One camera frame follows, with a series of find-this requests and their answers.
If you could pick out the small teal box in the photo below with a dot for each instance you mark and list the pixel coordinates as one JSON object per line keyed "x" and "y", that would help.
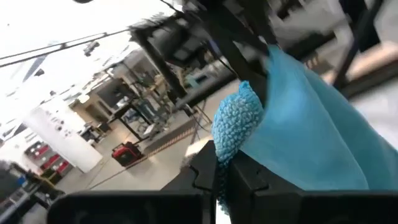
{"x": 196, "y": 80}

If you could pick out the dark grey desk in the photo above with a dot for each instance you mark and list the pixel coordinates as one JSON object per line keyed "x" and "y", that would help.
{"x": 202, "y": 91}

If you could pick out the black pole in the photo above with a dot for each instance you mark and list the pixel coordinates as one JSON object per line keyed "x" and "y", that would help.
{"x": 158, "y": 62}

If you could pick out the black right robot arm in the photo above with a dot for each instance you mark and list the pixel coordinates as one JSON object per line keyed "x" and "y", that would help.
{"x": 236, "y": 15}

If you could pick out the white kiosk pillar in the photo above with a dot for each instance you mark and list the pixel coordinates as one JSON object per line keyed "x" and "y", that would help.
{"x": 68, "y": 146}

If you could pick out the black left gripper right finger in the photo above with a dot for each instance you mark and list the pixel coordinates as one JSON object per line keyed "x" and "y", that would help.
{"x": 258, "y": 193}

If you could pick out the black overhead light bar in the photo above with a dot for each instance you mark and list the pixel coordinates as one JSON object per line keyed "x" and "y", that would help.
{"x": 62, "y": 46}

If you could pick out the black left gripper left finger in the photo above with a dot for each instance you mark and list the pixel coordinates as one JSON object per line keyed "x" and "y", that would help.
{"x": 199, "y": 174}

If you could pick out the red and black equipment case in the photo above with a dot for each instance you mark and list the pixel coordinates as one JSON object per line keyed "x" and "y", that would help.
{"x": 127, "y": 154}

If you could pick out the black screen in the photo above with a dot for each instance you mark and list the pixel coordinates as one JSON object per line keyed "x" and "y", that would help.
{"x": 112, "y": 93}

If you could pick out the black hanging spotlight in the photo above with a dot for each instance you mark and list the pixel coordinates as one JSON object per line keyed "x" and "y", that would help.
{"x": 38, "y": 72}
{"x": 91, "y": 48}

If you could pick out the red storage shelf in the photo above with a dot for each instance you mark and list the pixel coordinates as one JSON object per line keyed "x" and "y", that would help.
{"x": 49, "y": 160}

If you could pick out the teal microfiber towel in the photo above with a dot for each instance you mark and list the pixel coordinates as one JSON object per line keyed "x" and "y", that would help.
{"x": 311, "y": 124}

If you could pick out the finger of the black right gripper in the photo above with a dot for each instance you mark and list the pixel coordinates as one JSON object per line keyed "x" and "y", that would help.
{"x": 245, "y": 65}

